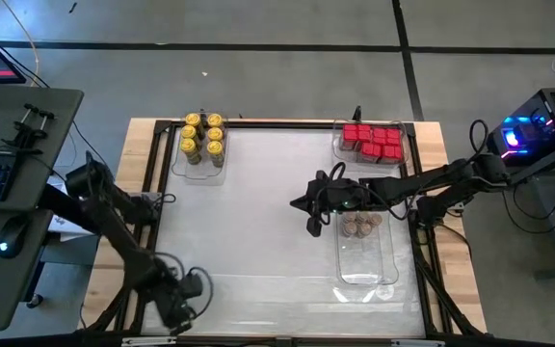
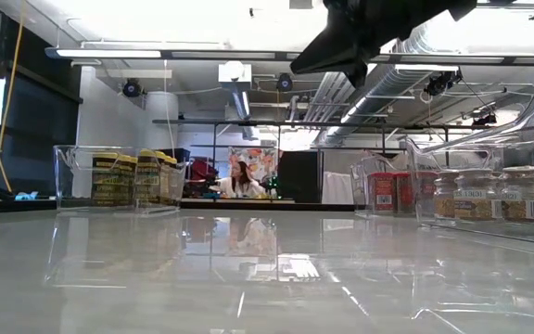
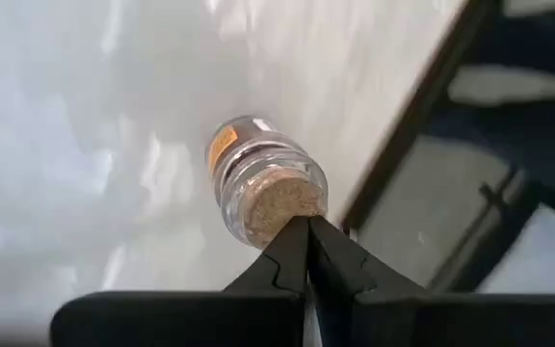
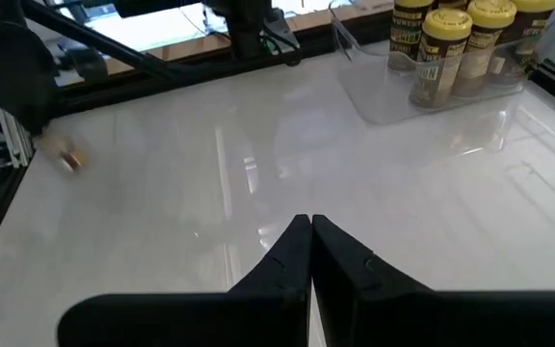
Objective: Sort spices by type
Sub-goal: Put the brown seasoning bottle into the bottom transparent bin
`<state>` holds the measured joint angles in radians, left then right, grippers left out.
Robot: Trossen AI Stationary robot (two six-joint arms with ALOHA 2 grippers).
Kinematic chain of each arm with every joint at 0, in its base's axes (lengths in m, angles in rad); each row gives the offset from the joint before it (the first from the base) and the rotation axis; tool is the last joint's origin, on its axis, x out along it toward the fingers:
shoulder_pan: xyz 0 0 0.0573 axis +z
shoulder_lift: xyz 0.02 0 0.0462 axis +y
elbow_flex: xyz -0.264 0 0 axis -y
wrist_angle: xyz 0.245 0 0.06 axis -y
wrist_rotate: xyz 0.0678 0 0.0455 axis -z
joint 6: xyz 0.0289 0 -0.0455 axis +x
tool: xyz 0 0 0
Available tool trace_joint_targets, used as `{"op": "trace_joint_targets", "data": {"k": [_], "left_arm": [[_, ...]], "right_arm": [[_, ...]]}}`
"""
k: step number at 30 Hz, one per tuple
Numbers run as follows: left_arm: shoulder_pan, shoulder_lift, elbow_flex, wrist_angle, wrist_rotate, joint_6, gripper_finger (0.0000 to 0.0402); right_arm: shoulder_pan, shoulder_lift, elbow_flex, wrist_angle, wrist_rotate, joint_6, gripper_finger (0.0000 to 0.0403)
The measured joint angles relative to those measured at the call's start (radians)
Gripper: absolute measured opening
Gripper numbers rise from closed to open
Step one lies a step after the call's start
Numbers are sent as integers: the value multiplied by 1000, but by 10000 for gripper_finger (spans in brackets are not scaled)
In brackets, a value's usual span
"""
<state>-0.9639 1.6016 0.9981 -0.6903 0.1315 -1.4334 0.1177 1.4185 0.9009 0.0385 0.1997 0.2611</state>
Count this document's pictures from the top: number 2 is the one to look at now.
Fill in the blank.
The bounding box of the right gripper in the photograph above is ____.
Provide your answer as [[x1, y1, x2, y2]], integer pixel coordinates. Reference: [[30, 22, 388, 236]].
[[289, 0, 417, 90]]

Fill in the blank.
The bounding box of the clear plastic bin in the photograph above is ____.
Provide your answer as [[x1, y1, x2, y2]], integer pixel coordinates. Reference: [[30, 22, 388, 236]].
[[52, 144, 188, 216], [404, 68, 534, 247], [350, 154, 419, 219]]

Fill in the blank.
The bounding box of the white ceiling box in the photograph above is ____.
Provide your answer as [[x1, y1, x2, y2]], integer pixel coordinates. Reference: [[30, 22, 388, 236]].
[[217, 60, 253, 85]]

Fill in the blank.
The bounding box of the colourful flower poster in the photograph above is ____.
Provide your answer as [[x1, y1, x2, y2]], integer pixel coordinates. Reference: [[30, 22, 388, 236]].
[[227, 147, 280, 186]]

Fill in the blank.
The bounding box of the black background screen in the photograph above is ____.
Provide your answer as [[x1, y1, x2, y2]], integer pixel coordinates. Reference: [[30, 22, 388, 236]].
[[278, 150, 320, 204]]

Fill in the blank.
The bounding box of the white hanging cloth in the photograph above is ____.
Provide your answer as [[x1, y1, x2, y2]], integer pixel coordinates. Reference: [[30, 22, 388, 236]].
[[321, 170, 355, 205]]

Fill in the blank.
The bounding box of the overhead light bar beam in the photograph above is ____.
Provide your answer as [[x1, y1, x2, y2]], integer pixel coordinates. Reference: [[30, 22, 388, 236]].
[[44, 45, 534, 66]]

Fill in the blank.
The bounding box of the black metal shelf rack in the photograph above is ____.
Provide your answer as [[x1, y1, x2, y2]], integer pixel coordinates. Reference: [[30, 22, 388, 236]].
[[152, 118, 481, 205]]

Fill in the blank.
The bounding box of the person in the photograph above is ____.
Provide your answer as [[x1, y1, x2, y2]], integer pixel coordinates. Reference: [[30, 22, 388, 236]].
[[210, 161, 268, 199]]

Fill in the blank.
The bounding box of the red backpack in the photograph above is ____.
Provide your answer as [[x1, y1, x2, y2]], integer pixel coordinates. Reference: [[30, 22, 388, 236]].
[[187, 157, 220, 186]]

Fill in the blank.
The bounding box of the black storage box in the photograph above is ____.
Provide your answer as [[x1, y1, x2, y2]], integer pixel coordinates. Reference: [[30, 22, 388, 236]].
[[168, 148, 192, 163]]

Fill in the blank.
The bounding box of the white glossy table sheet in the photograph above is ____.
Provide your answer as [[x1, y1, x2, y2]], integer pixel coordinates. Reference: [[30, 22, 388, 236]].
[[0, 208, 534, 334]]

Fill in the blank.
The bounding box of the light blue cloth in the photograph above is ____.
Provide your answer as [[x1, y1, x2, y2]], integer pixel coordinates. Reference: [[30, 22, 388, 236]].
[[5, 190, 40, 202]]

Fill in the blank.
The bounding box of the black round ceiling camera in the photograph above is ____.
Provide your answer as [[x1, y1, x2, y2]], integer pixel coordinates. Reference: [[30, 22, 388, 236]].
[[275, 71, 295, 94], [121, 77, 143, 98]]

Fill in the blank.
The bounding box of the silver ventilation duct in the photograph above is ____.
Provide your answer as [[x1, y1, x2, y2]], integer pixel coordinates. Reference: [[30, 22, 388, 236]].
[[322, 27, 435, 148]]

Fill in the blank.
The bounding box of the black ceiling camera cluster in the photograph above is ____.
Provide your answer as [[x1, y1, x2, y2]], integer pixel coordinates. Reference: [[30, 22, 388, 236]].
[[472, 112, 499, 127], [423, 69, 464, 97]]

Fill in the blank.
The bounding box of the black ceiling track bracket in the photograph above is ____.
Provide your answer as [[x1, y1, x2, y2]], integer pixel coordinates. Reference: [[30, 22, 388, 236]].
[[477, 1, 534, 21]]

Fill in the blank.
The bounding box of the yellow cable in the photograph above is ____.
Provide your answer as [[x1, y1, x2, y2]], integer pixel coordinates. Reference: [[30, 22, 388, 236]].
[[0, 0, 28, 196]]

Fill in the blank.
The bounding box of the black aluminium table frame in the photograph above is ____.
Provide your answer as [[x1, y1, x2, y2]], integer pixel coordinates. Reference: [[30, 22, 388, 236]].
[[0, 198, 356, 214]]

